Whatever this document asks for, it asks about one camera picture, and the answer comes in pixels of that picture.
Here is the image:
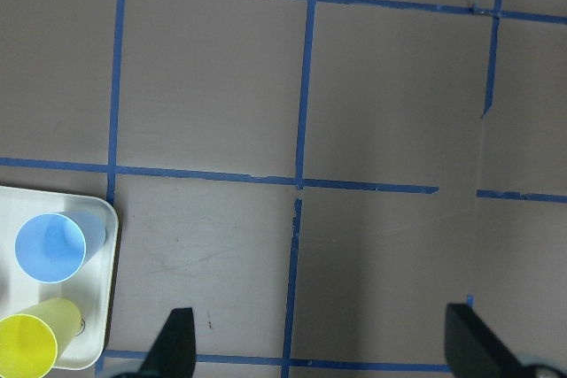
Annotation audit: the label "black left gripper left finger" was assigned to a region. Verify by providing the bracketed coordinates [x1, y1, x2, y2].
[138, 307, 197, 378]

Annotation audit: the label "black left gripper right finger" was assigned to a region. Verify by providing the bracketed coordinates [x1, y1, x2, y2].
[444, 303, 532, 378]

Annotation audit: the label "yellow plastic cup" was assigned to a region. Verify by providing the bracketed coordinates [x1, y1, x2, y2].
[1, 297, 82, 377]

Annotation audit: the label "blue plastic cup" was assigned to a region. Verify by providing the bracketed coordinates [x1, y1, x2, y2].
[14, 211, 106, 284]

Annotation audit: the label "cream plastic tray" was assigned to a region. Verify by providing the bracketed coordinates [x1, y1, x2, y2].
[1, 186, 119, 370]

